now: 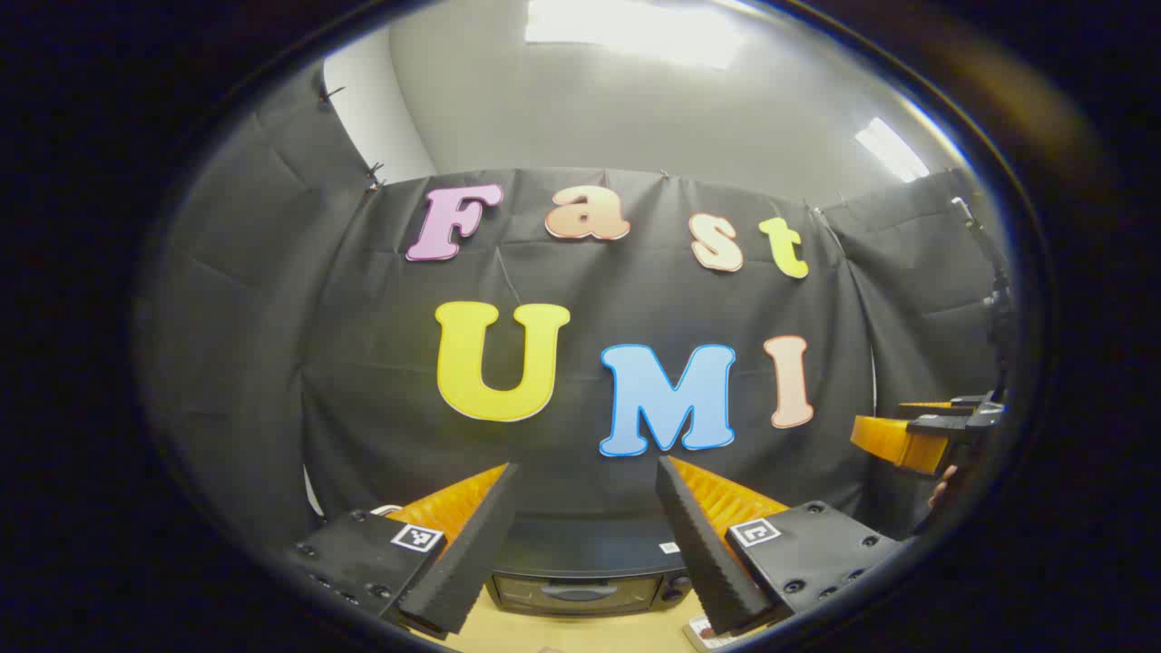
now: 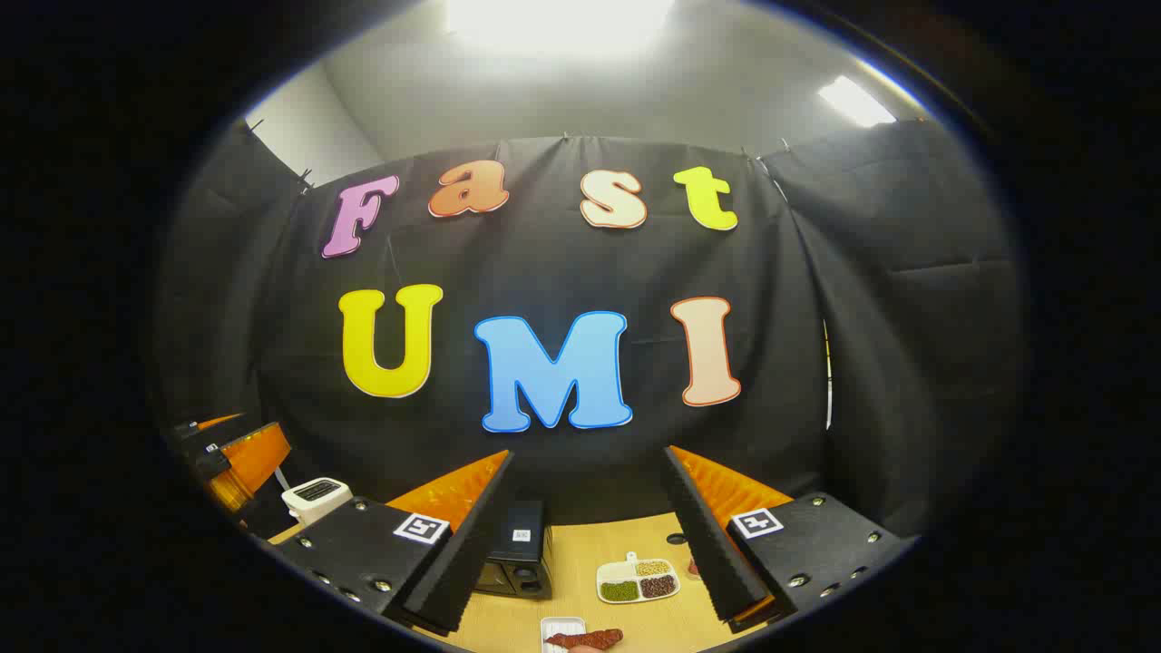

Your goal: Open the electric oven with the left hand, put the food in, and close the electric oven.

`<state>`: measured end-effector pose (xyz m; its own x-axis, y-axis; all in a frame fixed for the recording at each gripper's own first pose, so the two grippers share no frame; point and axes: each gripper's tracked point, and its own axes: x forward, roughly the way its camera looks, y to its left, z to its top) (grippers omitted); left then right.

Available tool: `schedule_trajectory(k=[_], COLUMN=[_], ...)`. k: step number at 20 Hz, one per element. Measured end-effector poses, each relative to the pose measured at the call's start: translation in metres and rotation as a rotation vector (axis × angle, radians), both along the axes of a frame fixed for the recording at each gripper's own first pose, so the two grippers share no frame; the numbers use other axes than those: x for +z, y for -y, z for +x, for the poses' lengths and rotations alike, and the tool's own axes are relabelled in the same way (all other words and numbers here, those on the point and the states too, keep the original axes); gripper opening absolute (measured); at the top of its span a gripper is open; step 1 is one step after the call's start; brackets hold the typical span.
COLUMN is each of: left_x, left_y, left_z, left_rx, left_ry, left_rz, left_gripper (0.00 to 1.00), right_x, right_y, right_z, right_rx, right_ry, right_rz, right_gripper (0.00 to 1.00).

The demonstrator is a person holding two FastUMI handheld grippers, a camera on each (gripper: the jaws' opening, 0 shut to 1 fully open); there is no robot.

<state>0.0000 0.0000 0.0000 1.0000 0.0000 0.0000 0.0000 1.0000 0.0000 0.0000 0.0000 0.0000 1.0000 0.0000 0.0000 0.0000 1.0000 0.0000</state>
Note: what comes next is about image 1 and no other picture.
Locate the dark stand pole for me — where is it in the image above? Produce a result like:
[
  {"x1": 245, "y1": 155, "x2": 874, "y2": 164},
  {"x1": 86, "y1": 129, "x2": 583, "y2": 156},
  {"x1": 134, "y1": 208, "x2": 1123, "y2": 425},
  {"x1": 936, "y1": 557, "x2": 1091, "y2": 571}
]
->
[{"x1": 951, "y1": 195, "x2": 1015, "y2": 402}]

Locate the black electric oven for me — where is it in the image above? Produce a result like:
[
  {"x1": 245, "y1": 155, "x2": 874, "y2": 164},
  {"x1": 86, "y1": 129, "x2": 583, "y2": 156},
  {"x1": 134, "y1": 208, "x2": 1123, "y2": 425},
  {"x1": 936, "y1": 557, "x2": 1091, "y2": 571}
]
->
[{"x1": 485, "y1": 519, "x2": 695, "y2": 618}]

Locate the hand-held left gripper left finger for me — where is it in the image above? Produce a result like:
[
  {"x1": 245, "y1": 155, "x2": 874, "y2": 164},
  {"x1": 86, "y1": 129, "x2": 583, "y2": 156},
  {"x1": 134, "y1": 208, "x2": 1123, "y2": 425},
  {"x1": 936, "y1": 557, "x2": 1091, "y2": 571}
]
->
[{"x1": 288, "y1": 463, "x2": 520, "y2": 640}]

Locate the narrow ceiling light panel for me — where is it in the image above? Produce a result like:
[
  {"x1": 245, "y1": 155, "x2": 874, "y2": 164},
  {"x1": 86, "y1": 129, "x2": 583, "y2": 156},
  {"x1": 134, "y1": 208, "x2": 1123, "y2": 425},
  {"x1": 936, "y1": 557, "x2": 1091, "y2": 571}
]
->
[{"x1": 854, "y1": 116, "x2": 932, "y2": 184}]

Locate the black backdrop cloth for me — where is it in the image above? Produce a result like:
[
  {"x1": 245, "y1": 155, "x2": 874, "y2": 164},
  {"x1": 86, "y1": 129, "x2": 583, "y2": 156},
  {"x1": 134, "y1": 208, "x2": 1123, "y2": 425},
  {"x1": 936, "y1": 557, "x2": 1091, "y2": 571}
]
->
[{"x1": 136, "y1": 59, "x2": 1017, "y2": 563}]

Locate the large ceiling light panel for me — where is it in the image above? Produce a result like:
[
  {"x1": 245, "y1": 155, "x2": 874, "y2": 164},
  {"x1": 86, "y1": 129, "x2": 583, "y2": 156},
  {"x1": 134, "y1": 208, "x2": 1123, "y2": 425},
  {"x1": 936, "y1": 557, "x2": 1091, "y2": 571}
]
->
[{"x1": 524, "y1": 0, "x2": 746, "y2": 71}]

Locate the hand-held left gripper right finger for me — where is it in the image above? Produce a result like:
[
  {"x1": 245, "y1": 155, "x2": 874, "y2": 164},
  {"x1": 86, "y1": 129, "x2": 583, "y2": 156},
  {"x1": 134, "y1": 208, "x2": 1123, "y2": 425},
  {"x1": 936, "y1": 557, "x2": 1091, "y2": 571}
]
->
[{"x1": 656, "y1": 455, "x2": 908, "y2": 636}]

